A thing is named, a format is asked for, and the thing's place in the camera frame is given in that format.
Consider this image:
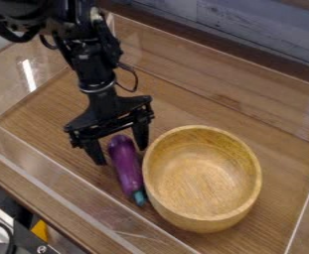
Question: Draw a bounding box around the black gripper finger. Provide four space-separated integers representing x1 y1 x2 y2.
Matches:
83 139 106 166
132 122 149 151

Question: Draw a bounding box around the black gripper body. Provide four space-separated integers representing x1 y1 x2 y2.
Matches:
65 88 154 148

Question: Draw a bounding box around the purple toy eggplant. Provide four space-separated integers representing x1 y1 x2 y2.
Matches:
107 135 146 206

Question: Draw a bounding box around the brown wooden bowl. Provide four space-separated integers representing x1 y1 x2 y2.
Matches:
142 125 263 233

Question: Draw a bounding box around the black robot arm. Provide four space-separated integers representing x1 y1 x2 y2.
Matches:
0 0 154 165

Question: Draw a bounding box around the yellow black device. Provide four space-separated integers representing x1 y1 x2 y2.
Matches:
12 220 61 254

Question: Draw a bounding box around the clear acrylic tray wall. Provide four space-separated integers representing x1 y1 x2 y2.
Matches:
0 17 309 254

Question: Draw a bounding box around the black cable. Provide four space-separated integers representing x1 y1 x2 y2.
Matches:
0 220 18 254

